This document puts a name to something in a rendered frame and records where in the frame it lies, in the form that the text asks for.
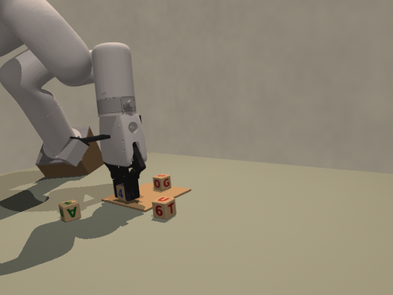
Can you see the orange flat mat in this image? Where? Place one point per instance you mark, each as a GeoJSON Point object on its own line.
{"type": "Point", "coordinates": [147, 195]}

